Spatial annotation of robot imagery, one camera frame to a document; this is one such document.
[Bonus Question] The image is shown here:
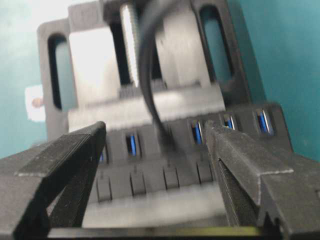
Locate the black multiport USB hub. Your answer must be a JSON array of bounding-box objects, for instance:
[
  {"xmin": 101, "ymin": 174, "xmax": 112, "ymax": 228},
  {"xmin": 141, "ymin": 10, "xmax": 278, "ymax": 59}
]
[{"xmin": 89, "ymin": 103, "xmax": 293, "ymax": 203}]

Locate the taped black screw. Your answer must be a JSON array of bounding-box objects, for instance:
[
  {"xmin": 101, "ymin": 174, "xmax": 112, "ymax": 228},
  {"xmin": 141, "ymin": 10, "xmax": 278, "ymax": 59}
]
[{"xmin": 24, "ymin": 84, "xmax": 46, "ymax": 123}]

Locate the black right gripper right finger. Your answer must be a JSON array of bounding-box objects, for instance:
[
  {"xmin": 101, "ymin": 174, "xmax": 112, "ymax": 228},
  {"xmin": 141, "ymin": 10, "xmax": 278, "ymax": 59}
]
[{"xmin": 204, "ymin": 120, "xmax": 320, "ymax": 240}]

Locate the grey USB cable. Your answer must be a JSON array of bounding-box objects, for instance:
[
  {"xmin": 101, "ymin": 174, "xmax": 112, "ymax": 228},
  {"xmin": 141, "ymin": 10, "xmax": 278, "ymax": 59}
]
[{"xmin": 136, "ymin": 0, "xmax": 182, "ymax": 152}]

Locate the black bench vise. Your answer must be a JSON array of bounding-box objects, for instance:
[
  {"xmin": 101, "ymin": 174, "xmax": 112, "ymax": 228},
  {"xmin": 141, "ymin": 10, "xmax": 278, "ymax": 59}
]
[{"xmin": 37, "ymin": 0, "xmax": 250, "ymax": 228}]

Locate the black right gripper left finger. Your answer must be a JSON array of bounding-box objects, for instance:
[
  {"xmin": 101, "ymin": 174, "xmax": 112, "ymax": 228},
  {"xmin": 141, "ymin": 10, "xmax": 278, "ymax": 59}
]
[{"xmin": 0, "ymin": 121, "xmax": 106, "ymax": 240}]

